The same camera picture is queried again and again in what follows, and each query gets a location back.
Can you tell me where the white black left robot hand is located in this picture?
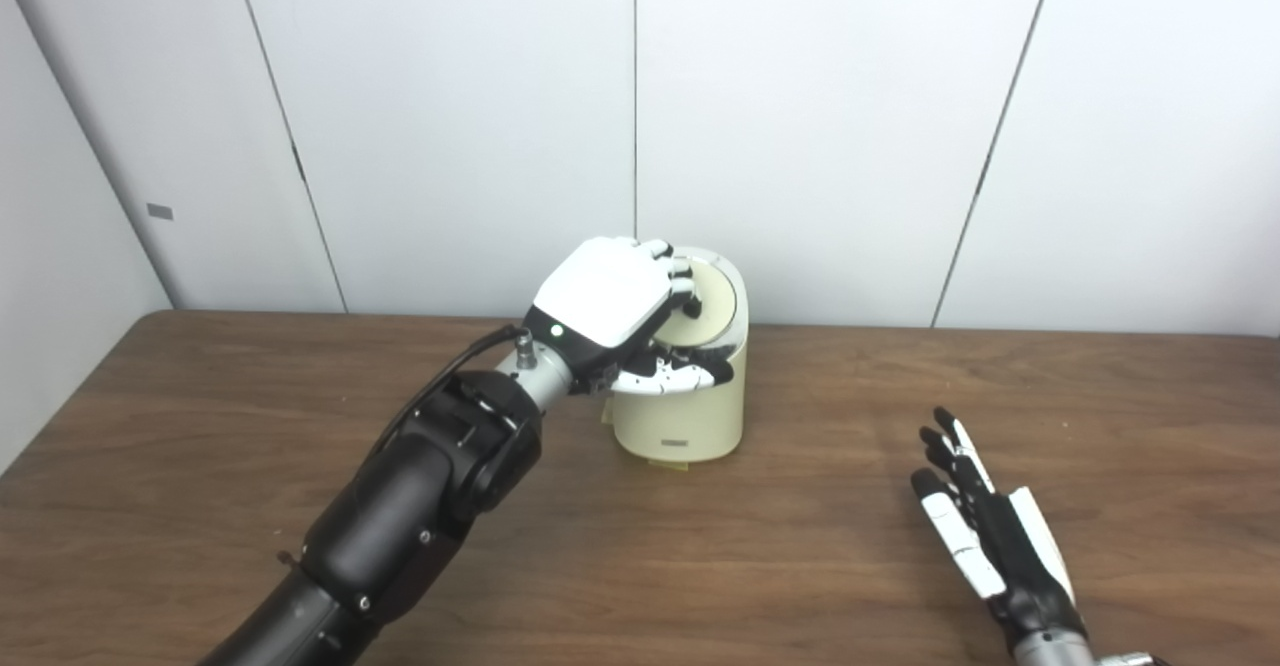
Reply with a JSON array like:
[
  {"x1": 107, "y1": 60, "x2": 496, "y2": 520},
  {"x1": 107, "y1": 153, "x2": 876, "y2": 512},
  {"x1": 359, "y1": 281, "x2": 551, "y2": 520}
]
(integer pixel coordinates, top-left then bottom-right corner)
[{"x1": 522, "y1": 236, "x2": 735, "y2": 397}]

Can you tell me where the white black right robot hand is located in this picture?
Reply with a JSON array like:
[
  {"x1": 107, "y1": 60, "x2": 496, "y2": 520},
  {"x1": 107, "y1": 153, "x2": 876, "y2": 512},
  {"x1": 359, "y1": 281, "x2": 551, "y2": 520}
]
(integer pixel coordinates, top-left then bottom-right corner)
[{"x1": 910, "y1": 406, "x2": 1090, "y2": 639}]

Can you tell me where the round cream bin lid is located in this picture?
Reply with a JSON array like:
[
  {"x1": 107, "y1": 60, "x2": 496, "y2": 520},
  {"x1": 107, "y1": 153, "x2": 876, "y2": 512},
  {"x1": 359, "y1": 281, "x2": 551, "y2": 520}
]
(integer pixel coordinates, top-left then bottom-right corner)
[{"x1": 664, "y1": 257, "x2": 740, "y2": 348}]

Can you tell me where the cream-colored bin body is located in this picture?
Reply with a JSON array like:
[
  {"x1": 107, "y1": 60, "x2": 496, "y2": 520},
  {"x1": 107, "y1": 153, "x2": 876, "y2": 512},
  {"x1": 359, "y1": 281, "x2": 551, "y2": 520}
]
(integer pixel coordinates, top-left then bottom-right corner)
[{"x1": 603, "y1": 246, "x2": 751, "y2": 464}]

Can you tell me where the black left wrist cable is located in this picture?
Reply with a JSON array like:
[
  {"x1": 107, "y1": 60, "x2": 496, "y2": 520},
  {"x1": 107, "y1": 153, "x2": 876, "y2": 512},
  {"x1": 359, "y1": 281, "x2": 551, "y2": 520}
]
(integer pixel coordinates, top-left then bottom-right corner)
[{"x1": 365, "y1": 324, "x2": 527, "y2": 459}]

